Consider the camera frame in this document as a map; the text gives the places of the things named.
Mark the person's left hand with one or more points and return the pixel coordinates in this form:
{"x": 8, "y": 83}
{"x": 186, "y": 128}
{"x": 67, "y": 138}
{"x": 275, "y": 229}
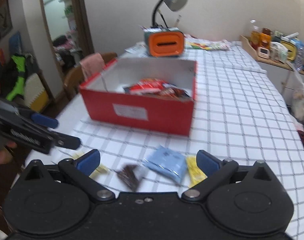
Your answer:
{"x": 5, "y": 156}

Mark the pink towel on chair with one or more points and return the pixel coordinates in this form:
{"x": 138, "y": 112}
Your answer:
{"x": 91, "y": 65}

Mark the colourful packet behind box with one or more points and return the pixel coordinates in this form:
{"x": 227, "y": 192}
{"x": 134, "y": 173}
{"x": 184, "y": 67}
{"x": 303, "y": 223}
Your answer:
{"x": 194, "y": 43}

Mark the silver gooseneck desk lamp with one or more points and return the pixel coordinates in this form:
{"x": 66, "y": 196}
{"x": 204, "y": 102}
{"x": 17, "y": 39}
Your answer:
{"x": 173, "y": 5}

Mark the wooden organizer tray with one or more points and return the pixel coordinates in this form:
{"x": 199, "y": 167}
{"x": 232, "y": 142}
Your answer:
{"x": 246, "y": 45}

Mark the red snack bag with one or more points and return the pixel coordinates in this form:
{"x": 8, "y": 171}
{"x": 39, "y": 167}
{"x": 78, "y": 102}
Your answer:
{"x": 146, "y": 87}

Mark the checkered white tablecloth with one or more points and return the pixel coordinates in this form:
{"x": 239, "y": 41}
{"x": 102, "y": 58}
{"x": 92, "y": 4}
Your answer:
{"x": 238, "y": 114}

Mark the white plastic bag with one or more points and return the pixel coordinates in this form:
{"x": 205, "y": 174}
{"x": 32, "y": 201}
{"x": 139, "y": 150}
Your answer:
{"x": 297, "y": 107}

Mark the orange red snack packet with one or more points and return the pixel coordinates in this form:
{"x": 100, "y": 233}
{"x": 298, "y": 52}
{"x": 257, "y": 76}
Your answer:
{"x": 172, "y": 91}

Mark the red cardboard shoe box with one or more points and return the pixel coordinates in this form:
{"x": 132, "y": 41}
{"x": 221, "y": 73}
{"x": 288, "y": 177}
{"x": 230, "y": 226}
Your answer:
{"x": 105, "y": 99}

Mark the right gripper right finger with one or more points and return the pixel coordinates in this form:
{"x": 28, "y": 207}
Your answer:
{"x": 218, "y": 174}

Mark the white kitchen timer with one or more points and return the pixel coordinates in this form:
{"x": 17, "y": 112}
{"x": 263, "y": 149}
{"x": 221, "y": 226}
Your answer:
{"x": 263, "y": 52}

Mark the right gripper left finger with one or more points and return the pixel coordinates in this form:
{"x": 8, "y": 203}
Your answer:
{"x": 78, "y": 171}

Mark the light blue snack packet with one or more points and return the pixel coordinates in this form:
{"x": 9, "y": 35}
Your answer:
{"x": 168, "y": 163}

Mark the water bottle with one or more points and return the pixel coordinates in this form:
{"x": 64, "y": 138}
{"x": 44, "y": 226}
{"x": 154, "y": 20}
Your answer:
{"x": 299, "y": 60}

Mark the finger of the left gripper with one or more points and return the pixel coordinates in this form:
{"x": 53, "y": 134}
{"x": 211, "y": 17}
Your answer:
{"x": 66, "y": 141}
{"x": 45, "y": 121}

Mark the dark brown chocolate packet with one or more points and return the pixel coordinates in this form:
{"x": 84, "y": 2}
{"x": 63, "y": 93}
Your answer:
{"x": 132, "y": 175}

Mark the yellow minion snack packet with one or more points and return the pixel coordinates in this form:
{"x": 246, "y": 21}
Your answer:
{"x": 100, "y": 170}

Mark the left wooden chair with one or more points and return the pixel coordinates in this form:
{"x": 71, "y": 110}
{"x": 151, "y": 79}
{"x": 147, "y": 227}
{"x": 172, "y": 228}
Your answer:
{"x": 75, "y": 76}

